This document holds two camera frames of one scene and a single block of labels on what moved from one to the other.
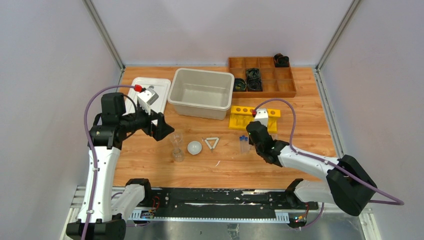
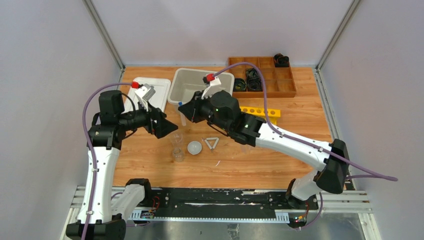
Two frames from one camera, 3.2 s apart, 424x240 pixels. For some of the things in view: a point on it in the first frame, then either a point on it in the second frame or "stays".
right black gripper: [250, 141] to [192, 109]
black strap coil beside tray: [239, 85] stays
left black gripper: [154, 125] stays
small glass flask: [178, 156] stays
